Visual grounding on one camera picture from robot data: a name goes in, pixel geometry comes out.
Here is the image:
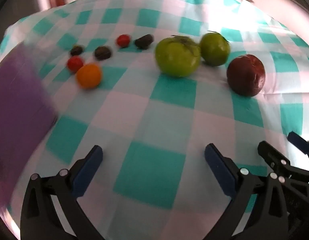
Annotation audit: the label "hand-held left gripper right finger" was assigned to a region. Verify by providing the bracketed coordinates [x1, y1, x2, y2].
[205, 143, 289, 240]

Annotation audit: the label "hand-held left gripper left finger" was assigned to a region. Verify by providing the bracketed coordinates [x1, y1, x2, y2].
[20, 145, 105, 240]

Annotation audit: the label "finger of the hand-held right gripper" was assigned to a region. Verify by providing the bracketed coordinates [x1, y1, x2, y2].
[288, 131, 309, 155]
[258, 141, 309, 183]

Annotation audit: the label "small orange tangerine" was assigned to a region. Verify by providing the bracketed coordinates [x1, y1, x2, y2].
[76, 64, 102, 89]

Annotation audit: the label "purple box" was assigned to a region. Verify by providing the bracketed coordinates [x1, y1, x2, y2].
[0, 44, 58, 213]

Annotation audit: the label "red cherry tomato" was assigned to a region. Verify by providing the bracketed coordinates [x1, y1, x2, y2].
[116, 34, 131, 48]
[67, 56, 84, 72]

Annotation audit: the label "small green tomato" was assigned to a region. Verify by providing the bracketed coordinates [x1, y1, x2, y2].
[200, 31, 231, 67]

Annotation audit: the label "large green tomato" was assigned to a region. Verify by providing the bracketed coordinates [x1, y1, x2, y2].
[154, 35, 201, 78]

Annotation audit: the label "teal checked tablecloth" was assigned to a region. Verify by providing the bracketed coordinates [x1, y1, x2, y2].
[0, 0, 309, 240]

